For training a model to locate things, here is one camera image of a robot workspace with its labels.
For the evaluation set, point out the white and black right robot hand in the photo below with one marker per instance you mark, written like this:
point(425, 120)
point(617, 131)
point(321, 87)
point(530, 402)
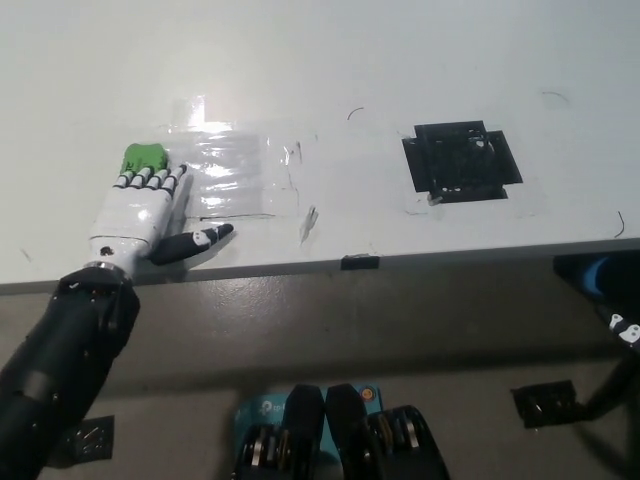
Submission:
point(627, 332)

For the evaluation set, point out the black floor tape patch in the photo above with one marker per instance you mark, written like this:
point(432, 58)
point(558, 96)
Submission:
point(542, 405)
point(95, 440)

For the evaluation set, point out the black tape square patch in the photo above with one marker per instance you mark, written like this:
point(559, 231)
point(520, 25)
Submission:
point(457, 162)

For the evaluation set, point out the black and blue object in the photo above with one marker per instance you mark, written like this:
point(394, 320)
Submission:
point(592, 280)

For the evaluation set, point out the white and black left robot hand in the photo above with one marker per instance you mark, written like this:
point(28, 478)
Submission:
point(135, 215)

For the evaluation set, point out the teal tp-link router box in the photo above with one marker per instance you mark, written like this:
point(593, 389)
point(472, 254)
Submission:
point(262, 407)

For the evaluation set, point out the green whiteboard eraser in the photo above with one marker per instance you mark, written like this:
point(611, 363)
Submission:
point(145, 157)

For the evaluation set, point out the clear tape patch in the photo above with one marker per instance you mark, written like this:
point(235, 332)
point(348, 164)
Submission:
point(235, 165)

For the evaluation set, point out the small black tape piece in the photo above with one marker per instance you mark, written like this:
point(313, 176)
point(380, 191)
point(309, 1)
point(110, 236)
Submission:
point(360, 262)

